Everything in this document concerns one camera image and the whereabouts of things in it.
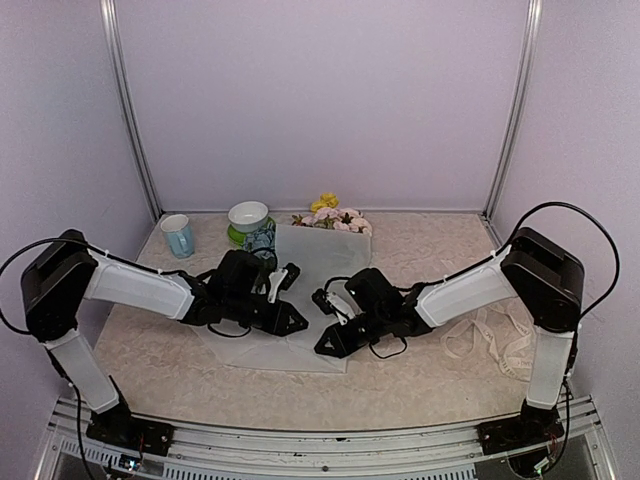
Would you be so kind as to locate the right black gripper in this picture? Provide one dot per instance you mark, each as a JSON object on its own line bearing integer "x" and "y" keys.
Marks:
{"x": 341, "y": 346}

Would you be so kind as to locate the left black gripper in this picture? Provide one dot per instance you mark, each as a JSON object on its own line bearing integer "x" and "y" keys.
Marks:
{"x": 278, "y": 322}

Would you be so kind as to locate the blue fake flower bunch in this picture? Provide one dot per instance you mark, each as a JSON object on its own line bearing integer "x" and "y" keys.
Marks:
{"x": 261, "y": 243}

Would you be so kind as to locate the pink fake flower bunch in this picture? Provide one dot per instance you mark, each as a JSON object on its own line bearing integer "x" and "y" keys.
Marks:
{"x": 337, "y": 219}

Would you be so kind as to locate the yellow fake flower stem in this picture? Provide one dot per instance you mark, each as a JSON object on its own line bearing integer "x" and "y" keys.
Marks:
{"x": 326, "y": 200}

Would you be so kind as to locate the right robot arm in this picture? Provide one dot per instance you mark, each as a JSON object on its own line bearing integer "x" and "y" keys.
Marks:
{"x": 543, "y": 276}

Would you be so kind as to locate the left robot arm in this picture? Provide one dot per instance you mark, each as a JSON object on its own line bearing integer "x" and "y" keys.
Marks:
{"x": 243, "y": 288}

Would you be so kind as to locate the green plate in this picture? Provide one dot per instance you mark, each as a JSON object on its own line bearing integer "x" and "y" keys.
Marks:
{"x": 236, "y": 237}

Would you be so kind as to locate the white ceramic bowl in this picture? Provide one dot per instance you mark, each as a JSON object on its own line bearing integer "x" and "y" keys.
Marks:
{"x": 248, "y": 216}

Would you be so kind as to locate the light blue mug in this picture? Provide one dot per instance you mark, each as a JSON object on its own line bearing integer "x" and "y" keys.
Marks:
{"x": 178, "y": 235}

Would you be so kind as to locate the cream printed ribbon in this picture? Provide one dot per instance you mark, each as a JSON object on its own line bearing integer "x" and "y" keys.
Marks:
{"x": 504, "y": 330}

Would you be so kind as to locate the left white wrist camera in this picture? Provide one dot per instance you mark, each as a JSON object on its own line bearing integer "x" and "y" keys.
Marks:
{"x": 281, "y": 280}

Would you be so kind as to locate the front aluminium rail base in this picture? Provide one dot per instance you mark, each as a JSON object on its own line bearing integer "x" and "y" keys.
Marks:
{"x": 201, "y": 451}

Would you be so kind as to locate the left aluminium frame post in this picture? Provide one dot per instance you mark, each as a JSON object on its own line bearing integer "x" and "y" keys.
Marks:
{"x": 116, "y": 53}

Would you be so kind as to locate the aluminium frame post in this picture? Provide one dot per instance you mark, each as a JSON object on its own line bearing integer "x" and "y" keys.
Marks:
{"x": 116, "y": 53}
{"x": 517, "y": 107}

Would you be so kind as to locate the right aluminium frame post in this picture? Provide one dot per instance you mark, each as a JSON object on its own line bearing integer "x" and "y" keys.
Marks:
{"x": 517, "y": 107}

